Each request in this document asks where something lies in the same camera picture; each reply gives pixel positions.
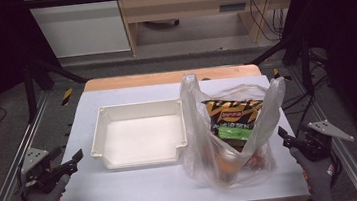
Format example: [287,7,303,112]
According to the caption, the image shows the wooden desk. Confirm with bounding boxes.
[115,0,309,58]

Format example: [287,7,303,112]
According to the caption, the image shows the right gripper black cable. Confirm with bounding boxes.
[327,149,344,188]

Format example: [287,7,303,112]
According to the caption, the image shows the white cabinet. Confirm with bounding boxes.
[22,0,132,63]

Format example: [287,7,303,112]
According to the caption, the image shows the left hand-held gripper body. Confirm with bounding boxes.
[10,143,74,199]

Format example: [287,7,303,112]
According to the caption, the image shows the green snack packet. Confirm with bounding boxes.
[217,123,259,153]

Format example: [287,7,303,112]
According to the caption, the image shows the black hanging cables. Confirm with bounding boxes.
[247,0,291,44]

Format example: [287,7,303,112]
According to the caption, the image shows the black yellow chips bag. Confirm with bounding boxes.
[201,94,268,136]

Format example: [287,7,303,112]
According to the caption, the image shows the white table sheet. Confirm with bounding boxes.
[45,69,311,201]

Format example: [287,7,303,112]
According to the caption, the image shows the black floor cables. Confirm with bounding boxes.
[276,47,339,138]

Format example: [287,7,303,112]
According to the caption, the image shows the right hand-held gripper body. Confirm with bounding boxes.
[294,116,357,164]

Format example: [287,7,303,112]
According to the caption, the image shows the orange drink bottle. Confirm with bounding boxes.
[215,145,244,180]

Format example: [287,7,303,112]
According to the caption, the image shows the black yellow tape strip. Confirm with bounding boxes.
[60,87,76,108]
[272,66,293,83]

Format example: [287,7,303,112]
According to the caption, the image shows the clear plastic bag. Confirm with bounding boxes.
[173,63,298,193]

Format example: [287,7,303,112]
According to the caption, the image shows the person's right hand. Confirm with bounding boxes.
[289,144,340,201]

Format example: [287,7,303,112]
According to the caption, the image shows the black metal stand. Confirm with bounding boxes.
[243,31,319,103]
[21,54,94,124]

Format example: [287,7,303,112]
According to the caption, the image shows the white plastic tray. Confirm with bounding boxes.
[85,97,190,173]

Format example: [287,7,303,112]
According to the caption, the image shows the wooden table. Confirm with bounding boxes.
[82,61,262,94]

